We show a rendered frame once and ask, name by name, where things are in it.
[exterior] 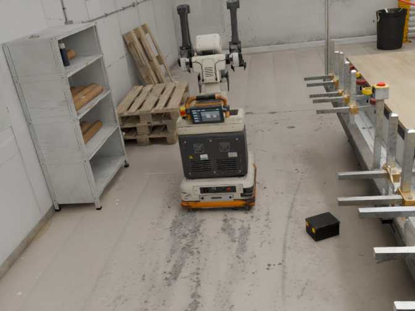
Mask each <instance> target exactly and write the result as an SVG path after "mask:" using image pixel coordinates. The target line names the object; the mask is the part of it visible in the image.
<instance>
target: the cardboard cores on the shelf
mask: <svg viewBox="0 0 415 311"><path fill-rule="evenodd" d="M67 55H68V58H69V60H70V59H72V58H74V57H75V52H74V50H72V49H68V50H67ZM103 91H104V88H103V86H102V85H98V86H97V85H96V84H95V83H91V84H90V85H88V86H87V87H85V86H84V85H80V86H79V87H77V88H76V87H74V86H72V87H70V92H71V94H72V99H73V103H74V106H75V110H76V111H78V110H79V109H81V108H82V107H83V106H84V105H86V104H87V103H89V102H90V101H91V100H92V99H94V98H95V97H96V96H97V95H99V94H100V93H102V92H103ZM102 125H103V123H102V122H101V121H100V120H97V121H95V123H94V124H93V125H92V126H91V124H90V123H87V122H86V121H82V122H81V123H80V129H81V131H82V136H83V140H84V143H85V144H86V143H87V142H88V141H89V140H90V139H91V138H92V137H93V135H94V134H95V133H96V132H97V131H98V130H99V129H100V128H101V127H102Z"/></svg>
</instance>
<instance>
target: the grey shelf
mask: <svg viewBox="0 0 415 311"><path fill-rule="evenodd" d="M93 26H94V27H93ZM94 31H95V32H94ZM95 34H96V35H95ZM31 35H35V36H38V35H39V36H40V37H39V38H29V37H31ZM96 39H97V40H96ZM61 40H62V41H61ZM97 42H98V43H97ZM58 43H64V45H65V48H66V50H68V49H72V50H74V52H75V57H74V58H72V59H70V60H69V63H70V65H69V66H65V67H64V64H63V61H62V57H61V53H60V50H59V46H58ZM2 46H3V48H4V52H5V54H6V57H7V61H8V64H9V67H10V70H11V73H12V76H13V79H14V83H15V86H16V88H17V92H18V94H19V98H20V102H21V104H22V107H23V111H24V113H25V116H26V119H27V123H28V126H29V129H30V132H31V135H32V138H33V142H34V144H35V147H36V151H37V153H38V157H39V160H40V163H41V166H42V169H43V172H44V175H45V178H46V182H47V184H48V188H49V191H50V193H51V197H52V201H53V203H54V206H55V211H56V212H60V210H61V208H60V207H58V204H76V203H92V202H94V203H95V205H96V210H101V209H102V206H101V203H100V200H99V197H100V195H101V194H102V192H103V190H104V188H105V187H106V185H107V184H108V183H109V182H110V181H111V180H112V178H113V176H114V175H115V174H116V172H117V171H118V169H119V168H120V166H121V165H122V164H123V162H124V161H125V165H124V166H125V167H128V166H129V164H128V160H127V155H126V152H125V147H124V142H123V138H122V134H121V130H120V125H119V119H118V116H117V111H116V108H115V102H114V97H113V94H112V89H111V84H110V81H109V75H108V72H107V67H106V61H105V58H104V53H103V48H102V45H101V40H100V36H99V31H98V26H97V23H96V22H86V23H76V24H70V25H59V26H53V27H50V28H47V29H44V30H41V31H37V32H35V33H32V34H29V35H26V36H23V37H20V38H17V39H13V40H11V41H8V42H5V43H2ZM98 47H99V48H98ZM54 57H55V58H54ZM55 59H56V60H55ZM101 61H102V62H101ZM102 64H103V65H102ZM103 69H104V70H103ZM104 74H105V76H104ZM105 77H106V79H105ZM71 78H72V79H71ZM106 82H107V84H106ZM72 83H73V84H72ZM91 83H95V84H96V85H97V86H98V85H102V86H103V88H104V91H103V92H102V93H100V94H99V95H97V96H96V97H95V98H94V99H92V100H91V101H90V102H89V103H87V104H86V105H84V106H83V107H82V108H81V109H79V110H78V111H76V110H75V106H74V103H73V99H72V94H71V92H70V87H72V86H74V87H76V88H77V87H79V86H80V85H84V86H85V87H87V86H88V85H90V84H91ZM64 93H65V94H64ZM109 96H110V97H109ZM65 97H66V98H65ZM110 99H111V100H110ZM66 100H67V101H66ZM67 104H68V105H67ZM112 110H113V111H112ZM113 113H114V114H113ZM114 118H115V119H114ZM97 120H100V121H101V122H102V123H103V125H102V127H101V128H100V129H99V130H98V131H97V132H96V133H95V134H94V135H93V137H92V138H91V139H90V140H89V141H88V142H87V143H86V144H85V143H84V140H83V136H82V131H81V129H80V123H81V122H82V121H86V122H87V123H90V124H91V126H92V125H93V124H94V123H95V121H97ZM74 129H75V130H74ZM118 134H119V135H118ZM76 136H77V137H76ZM77 140H78V141H77ZM119 140H120V141H119ZM120 145H121V146H120ZM79 147H80V148H79ZM121 148H122V149H121ZM122 153H123V154H122ZM42 155H43V156H42Z"/></svg>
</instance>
